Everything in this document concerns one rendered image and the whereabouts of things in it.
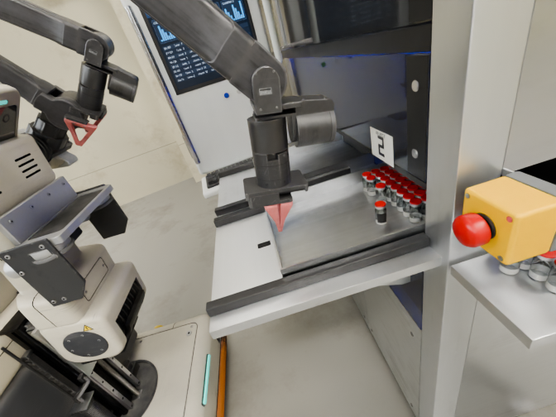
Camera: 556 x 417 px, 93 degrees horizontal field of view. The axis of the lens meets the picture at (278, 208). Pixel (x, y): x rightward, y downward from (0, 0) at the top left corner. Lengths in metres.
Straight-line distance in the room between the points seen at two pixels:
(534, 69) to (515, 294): 0.28
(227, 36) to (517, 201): 0.37
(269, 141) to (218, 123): 0.93
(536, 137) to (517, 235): 0.15
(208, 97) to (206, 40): 0.93
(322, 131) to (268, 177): 0.10
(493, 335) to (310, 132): 0.58
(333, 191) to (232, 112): 0.75
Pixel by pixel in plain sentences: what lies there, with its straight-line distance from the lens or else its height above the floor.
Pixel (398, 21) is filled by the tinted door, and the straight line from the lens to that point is 0.49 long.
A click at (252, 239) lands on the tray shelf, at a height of 0.88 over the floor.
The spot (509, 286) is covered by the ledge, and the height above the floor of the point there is 0.88.
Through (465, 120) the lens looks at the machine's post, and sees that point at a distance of 0.39.
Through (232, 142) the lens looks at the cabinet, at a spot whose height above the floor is 0.91.
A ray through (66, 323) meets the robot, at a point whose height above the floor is 0.81.
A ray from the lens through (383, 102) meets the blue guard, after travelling 0.53.
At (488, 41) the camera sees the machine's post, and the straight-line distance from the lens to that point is 0.38.
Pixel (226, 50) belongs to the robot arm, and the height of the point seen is 1.24.
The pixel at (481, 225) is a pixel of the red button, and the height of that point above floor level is 1.01.
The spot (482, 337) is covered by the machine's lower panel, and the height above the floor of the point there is 0.62.
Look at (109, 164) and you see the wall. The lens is 3.97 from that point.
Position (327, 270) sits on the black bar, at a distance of 0.47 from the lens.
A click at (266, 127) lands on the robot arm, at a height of 1.15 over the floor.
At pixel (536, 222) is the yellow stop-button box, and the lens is 0.38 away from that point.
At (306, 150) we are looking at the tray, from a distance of 1.01.
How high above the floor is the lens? 1.23
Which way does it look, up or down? 31 degrees down
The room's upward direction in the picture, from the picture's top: 17 degrees counter-clockwise
